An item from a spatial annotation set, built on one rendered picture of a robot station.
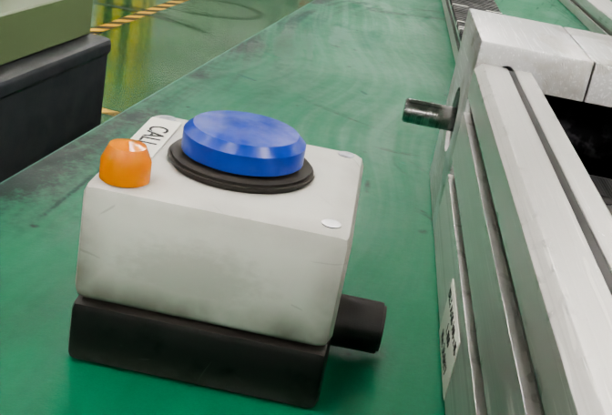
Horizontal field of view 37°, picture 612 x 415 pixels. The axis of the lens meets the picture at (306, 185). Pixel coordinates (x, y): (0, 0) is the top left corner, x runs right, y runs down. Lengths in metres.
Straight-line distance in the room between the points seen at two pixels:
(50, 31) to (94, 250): 0.38
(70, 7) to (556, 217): 0.48
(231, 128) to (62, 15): 0.38
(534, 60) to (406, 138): 0.18
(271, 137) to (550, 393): 0.14
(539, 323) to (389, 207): 0.26
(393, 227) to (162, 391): 0.18
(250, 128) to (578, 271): 0.12
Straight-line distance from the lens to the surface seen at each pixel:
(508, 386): 0.22
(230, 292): 0.27
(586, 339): 0.18
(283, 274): 0.27
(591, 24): 1.22
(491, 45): 0.41
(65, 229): 0.38
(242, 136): 0.28
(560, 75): 0.41
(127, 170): 0.27
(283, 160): 0.28
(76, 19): 0.68
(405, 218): 0.45
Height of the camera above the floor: 0.94
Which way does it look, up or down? 21 degrees down
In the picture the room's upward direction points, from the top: 11 degrees clockwise
